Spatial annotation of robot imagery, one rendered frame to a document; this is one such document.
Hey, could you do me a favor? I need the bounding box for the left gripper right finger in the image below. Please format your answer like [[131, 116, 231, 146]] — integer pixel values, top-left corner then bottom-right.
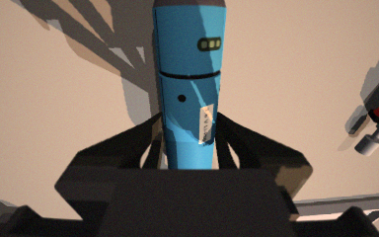
[[215, 112, 313, 199]]

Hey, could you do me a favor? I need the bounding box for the beige rectangular tray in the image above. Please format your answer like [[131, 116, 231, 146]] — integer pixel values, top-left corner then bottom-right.
[[296, 199, 379, 223]]

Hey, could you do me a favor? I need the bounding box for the blue nut driver barrel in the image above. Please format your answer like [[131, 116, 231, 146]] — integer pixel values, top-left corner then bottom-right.
[[152, 0, 227, 169]]

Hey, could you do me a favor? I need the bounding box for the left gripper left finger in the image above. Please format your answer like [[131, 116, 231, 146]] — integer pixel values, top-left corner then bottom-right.
[[67, 112, 165, 169]]

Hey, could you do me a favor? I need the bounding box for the red-handled nut driver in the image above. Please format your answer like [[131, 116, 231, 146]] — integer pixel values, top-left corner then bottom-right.
[[354, 107, 379, 156]]

